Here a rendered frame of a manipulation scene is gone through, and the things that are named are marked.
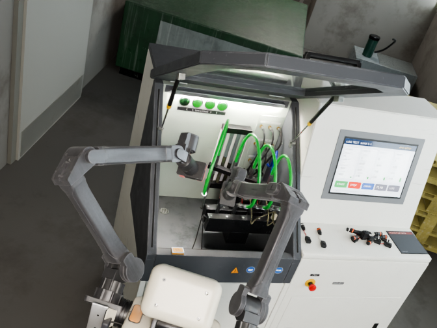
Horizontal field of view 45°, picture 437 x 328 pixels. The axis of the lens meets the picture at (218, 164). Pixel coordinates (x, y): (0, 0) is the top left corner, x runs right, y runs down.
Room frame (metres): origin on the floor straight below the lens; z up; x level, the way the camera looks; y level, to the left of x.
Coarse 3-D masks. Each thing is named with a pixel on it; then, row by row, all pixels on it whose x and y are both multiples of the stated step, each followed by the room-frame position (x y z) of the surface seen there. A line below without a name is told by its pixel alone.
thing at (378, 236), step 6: (348, 228) 2.06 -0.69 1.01; (360, 234) 2.06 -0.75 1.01; (366, 234) 2.05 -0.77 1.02; (372, 234) 2.08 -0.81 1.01; (378, 234) 2.09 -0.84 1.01; (354, 240) 2.01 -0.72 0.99; (372, 240) 2.05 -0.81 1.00; (378, 240) 2.06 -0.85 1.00; (384, 240) 2.09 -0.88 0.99; (390, 246) 2.06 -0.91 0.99
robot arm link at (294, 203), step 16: (288, 192) 1.38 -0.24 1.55; (288, 208) 1.34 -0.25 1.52; (304, 208) 1.36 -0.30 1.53; (288, 224) 1.32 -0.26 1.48; (272, 240) 1.29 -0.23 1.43; (288, 240) 1.30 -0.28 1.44; (272, 256) 1.25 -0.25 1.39; (256, 272) 1.23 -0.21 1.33; (272, 272) 1.23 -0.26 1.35; (240, 288) 1.19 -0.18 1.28; (256, 288) 1.18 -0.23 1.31; (240, 304) 1.13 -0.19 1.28
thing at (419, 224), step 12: (432, 168) 3.56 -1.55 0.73; (432, 180) 3.40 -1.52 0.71; (432, 192) 3.47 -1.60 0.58; (420, 204) 3.49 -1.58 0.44; (432, 204) 3.43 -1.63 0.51; (420, 216) 3.50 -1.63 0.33; (432, 216) 3.40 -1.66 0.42; (420, 228) 3.41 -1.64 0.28; (432, 228) 3.40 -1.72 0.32; (420, 240) 3.41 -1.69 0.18; (432, 240) 3.51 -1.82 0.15
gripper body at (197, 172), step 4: (196, 164) 1.60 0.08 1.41; (200, 164) 1.62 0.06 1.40; (204, 164) 1.62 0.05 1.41; (180, 168) 1.61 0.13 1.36; (192, 168) 1.56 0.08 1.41; (196, 168) 1.59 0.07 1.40; (200, 168) 1.61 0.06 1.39; (204, 168) 1.61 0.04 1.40; (176, 172) 1.60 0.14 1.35; (180, 172) 1.60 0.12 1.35; (184, 172) 1.60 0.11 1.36; (188, 172) 1.56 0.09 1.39; (192, 172) 1.58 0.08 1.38; (196, 172) 1.59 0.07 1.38; (200, 172) 1.59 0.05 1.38; (188, 176) 1.59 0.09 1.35; (192, 176) 1.58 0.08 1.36; (196, 176) 1.58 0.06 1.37; (200, 176) 1.58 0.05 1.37
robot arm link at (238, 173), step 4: (236, 168) 1.82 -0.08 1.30; (240, 168) 1.81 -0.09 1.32; (232, 172) 1.81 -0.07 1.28; (236, 172) 1.80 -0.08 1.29; (240, 172) 1.79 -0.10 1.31; (244, 172) 1.80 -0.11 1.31; (232, 176) 1.79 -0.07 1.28; (236, 176) 1.78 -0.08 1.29; (240, 176) 1.78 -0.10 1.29; (244, 176) 1.79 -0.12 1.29; (244, 180) 1.78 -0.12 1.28; (228, 184) 1.73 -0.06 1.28; (232, 184) 1.70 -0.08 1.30; (228, 188) 1.70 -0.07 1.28; (232, 188) 1.70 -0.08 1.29
